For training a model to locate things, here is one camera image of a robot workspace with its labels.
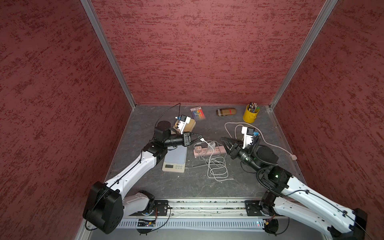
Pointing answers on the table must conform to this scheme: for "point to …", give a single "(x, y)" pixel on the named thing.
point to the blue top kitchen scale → (175, 160)
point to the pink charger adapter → (198, 148)
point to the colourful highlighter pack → (197, 113)
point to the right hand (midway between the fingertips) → (219, 143)
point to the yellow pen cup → (251, 112)
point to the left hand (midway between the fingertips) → (200, 140)
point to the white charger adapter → (211, 146)
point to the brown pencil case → (226, 111)
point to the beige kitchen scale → (189, 127)
